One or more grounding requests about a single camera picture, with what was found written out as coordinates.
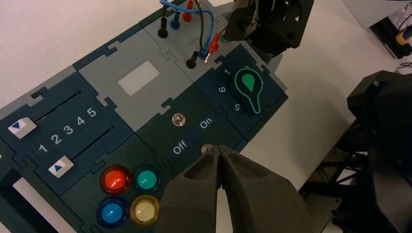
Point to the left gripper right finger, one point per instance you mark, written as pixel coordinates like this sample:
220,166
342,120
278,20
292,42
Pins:
264,202

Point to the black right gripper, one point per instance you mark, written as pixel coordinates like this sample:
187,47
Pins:
283,25

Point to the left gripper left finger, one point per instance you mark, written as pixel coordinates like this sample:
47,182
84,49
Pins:
190,199

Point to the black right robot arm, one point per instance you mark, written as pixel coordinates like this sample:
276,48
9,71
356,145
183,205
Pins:
386,106

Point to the green banana socket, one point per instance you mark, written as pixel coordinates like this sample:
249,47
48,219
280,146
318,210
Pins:
224,39

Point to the yellow push button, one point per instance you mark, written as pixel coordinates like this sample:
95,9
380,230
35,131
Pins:
144,210

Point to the green push button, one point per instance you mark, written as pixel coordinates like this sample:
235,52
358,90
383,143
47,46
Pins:
147,179

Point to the black green rotary knob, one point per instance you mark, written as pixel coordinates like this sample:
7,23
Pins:
248,86

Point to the red push button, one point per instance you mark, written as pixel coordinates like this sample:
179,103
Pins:
115,180

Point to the blue push button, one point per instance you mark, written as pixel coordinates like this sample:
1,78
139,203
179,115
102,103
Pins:
112,212

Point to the white rectangular display window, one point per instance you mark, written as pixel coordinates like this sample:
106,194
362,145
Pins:
138,78

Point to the white slider knob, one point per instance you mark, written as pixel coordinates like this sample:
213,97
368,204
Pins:
61,167
22,128

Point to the grey and teal task box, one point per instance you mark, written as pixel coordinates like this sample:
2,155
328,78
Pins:
106,69

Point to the black background equipment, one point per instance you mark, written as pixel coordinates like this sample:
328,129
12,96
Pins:
386,38

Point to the black metal frame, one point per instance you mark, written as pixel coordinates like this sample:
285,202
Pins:
322,188

